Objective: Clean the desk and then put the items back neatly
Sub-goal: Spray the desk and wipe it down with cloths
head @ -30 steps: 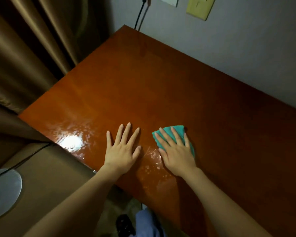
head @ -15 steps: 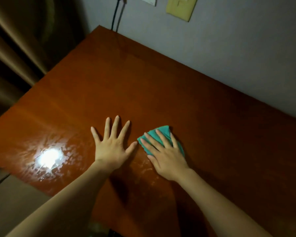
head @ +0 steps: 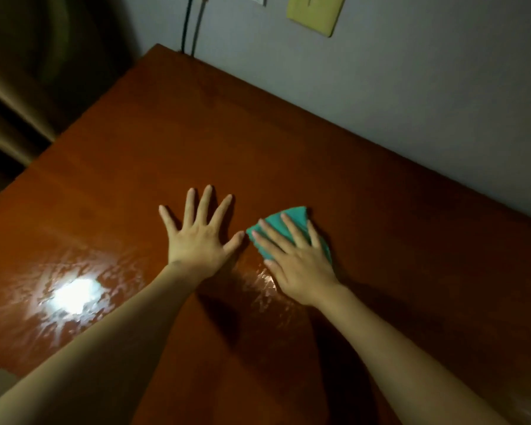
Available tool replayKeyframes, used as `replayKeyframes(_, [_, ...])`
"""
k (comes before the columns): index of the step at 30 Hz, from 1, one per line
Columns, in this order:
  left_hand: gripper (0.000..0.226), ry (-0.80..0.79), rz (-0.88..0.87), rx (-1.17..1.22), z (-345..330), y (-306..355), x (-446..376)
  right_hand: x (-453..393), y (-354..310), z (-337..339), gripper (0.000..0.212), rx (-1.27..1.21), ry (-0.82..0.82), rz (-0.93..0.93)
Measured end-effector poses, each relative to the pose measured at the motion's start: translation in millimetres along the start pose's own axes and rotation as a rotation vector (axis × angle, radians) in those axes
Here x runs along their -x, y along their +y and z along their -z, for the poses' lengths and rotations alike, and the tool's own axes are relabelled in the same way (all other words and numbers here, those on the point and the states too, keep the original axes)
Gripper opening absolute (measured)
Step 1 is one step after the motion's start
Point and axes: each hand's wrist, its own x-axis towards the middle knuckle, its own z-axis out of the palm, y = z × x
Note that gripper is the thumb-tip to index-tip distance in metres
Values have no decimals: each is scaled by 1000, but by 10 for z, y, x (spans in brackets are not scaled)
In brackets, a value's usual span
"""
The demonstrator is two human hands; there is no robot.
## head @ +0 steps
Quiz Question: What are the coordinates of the yellow wall sticker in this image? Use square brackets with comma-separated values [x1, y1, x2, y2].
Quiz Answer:
[286, 0, 348, 38]

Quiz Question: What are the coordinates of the person's left hand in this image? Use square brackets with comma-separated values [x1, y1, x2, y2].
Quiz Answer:
[158, 185, 247, 282]

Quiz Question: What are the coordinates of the brown curtain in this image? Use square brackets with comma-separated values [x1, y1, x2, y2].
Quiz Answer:
[0, 0, 143, 209]

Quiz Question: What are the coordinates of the black plug with cable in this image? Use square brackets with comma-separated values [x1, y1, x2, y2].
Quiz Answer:
[181, 0, 209, 58]

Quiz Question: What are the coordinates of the teal cleaning cloth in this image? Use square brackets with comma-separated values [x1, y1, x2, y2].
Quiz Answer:
[246, 205, 335, 266]

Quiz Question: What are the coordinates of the reddish wooden desk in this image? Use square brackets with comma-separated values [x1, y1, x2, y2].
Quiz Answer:
[0, 44, 531, 425]

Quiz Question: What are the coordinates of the person's right hand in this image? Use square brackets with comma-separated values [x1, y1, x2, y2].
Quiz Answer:
[250, 212, 342, 308]

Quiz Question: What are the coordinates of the person's left forearm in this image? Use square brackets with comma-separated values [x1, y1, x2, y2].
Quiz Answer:
[0, 265, 200, 425]

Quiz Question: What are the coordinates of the person's right forearm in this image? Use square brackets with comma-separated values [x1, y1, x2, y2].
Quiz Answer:
[314, 283, 510, 425]

